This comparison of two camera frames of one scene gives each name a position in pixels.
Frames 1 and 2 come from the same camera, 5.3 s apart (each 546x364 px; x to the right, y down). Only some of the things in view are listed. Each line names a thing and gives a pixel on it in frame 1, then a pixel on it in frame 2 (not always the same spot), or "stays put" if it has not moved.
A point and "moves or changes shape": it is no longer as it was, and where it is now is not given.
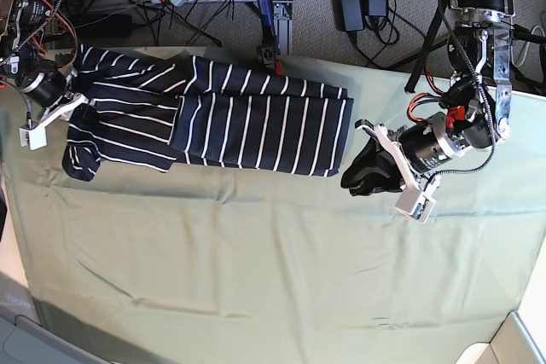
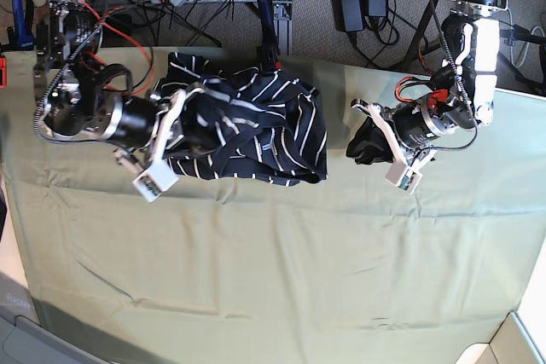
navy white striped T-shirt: (159, 112) moves or changes shape
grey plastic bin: (24, 340) stays put
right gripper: (374, 170) -> (408, 124)
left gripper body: (70, 101) -> (136, 122)
